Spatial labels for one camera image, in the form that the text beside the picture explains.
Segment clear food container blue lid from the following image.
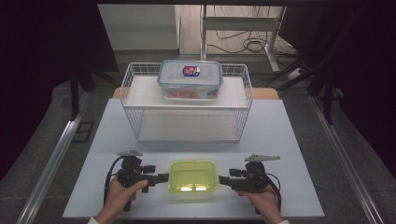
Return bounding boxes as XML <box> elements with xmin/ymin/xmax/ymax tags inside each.
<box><xmin>157</xmin><ymin>59</ymin><xmax>224</xmax><ymax>102</ymax></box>

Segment black floor cables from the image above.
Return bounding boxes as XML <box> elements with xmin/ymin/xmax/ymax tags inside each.
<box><xmin>205</xmin><ymin>5</ymin><xmax>301</xmax><ymax>58</ymax></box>

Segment black metal stand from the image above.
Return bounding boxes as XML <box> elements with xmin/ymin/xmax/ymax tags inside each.
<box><xmin>68</xmin><ymin>60</ymin><xmax>123</xmax><ymax>121</ymax></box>
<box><xmin>276</xmin><ymin>8</ymin><xmax>360</xmax><ymax>126</ymax></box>

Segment white power strip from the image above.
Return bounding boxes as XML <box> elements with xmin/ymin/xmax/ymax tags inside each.
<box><xmin>285</xmin><ymin>66</ymin><xmax>305</xmax><ymax>82</ymax></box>

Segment white wire rack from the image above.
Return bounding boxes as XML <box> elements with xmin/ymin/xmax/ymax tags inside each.
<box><xmin>120</xmin><ymin>62</ymin><xmax>254</xmax><ymax>144</ymax></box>

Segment dark curtain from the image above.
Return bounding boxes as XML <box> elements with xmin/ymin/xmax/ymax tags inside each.
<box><xmin>278</xmin><ymin>0</ymin><xmax>396</xmax><ymax>179</ymax></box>

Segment white cabinet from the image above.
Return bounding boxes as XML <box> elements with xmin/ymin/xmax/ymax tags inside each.
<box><xmin>96</xmin><ymin>3</ymin><xmax>181</xmax><ymax>51</ymax></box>

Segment aluminium rail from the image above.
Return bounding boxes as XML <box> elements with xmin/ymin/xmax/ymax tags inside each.
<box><xmin>15</xmin><ymin>92</ymin><xmax>92</xmax><ymax>224</ymax></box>
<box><xmin>308</xmin><ymin>94</ymin><xmax>387</xmax><ymax>224</ymax></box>

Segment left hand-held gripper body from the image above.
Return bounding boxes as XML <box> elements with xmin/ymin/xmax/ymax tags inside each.
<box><xmin>116</xmin><ymin>149</ymin><xmax>151</xmax><ymax>213</ymax></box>

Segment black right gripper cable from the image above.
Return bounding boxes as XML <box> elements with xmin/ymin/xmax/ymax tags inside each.
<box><xmin>264</xmin><ymin>172</ymin><xmax>283</xmax><ymax>213</ymax></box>

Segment white desk frame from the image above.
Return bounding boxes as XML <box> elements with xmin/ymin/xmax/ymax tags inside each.
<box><xmin>199</xmin><ymin>4</ymin><xmax>288</xmax><ymax>74</ymax></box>

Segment person's left hand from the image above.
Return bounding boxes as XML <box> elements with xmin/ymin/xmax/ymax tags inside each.
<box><xmin>93</xmin><ymin>176</ymin><xmax>149</xmax><ymax>224</ymax></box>

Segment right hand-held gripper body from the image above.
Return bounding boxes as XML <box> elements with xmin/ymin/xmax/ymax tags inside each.
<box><xmin>237</xmin><ymin>153</ymin><xmax>281</xmax><ymax>192</ymax></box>

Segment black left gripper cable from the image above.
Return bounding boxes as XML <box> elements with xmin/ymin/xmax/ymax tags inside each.
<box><xmin>103</xmin><ymin>156</ymin><xmax>125</xmax><ymax>207</ymax></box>

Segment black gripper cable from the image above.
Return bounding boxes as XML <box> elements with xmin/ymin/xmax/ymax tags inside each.
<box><xmin>264</xmin><ymin>172</ymin><xmax>283</xmax><ymax>213</ymax></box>
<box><xmin>103</xmin><ymin>156</ymin><xmax>125</xmax><ymax>207</ymax></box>

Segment wooden table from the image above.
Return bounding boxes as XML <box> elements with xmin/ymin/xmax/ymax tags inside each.
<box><xmin>111</xmin><ymin>87</ymin><xmax>280</xmax><ymax>101</ymax></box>

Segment yellow-green plastic container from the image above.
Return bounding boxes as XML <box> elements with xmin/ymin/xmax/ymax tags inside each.
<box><xmin>167</xmin><ymin>159</ymin><xmax>219</xmax><ymax>195</ymax></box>

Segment person's right hand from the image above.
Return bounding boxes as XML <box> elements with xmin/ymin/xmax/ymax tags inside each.
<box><xmin>237</xmin><ymin>186</ymin><xmax>286</xmax><ymax>224</ymax></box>

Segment black square floor plate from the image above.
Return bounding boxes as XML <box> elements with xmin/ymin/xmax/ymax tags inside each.
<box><xmin>72</xmin><ymin>120</ymin><xmax>95</xmax><ymax>144</ymax></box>

